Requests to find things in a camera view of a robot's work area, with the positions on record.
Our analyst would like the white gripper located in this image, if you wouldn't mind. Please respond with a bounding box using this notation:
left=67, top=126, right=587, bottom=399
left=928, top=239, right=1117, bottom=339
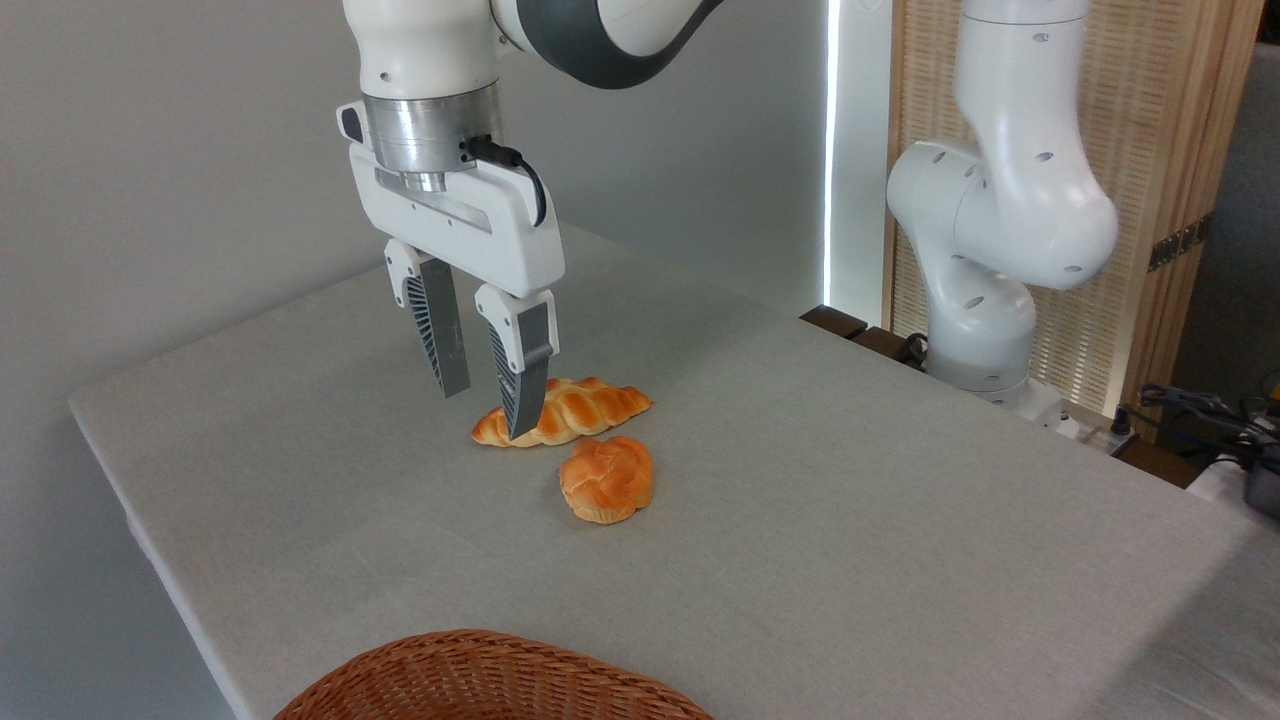
left=337, top=100, right=567, bottom=442

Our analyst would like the round knotted bread roll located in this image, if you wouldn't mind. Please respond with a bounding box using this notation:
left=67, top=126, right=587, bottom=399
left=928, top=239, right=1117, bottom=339
left=558, top=436, right=655, bottom=526

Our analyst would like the long braided bread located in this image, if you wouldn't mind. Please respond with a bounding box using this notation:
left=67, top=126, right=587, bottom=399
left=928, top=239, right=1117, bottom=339
left=471, top=376, right=653, bottom=449

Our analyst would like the brown wicker basket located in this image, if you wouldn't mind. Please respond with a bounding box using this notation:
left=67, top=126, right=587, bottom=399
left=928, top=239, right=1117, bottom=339
left=272, top=629, right=713, bottom=720

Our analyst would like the dark wooden furniture edge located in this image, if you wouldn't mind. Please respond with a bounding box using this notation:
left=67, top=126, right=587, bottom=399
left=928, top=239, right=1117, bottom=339
left=800, top=305, right=931, bottom=373

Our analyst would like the light wooden slatted screen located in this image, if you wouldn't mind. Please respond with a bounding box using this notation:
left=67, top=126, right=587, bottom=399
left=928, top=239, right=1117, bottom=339
left=883, top=0, right=1266, bottom=441

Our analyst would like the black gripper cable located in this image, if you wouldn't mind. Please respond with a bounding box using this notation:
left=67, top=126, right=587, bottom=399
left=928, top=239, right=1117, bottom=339
left=462, top=135, right=549, bottom=229

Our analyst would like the black cable bundle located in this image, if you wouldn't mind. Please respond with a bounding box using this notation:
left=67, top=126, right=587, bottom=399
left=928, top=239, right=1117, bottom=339
left=1138, top=383, right=1280, bottom=453

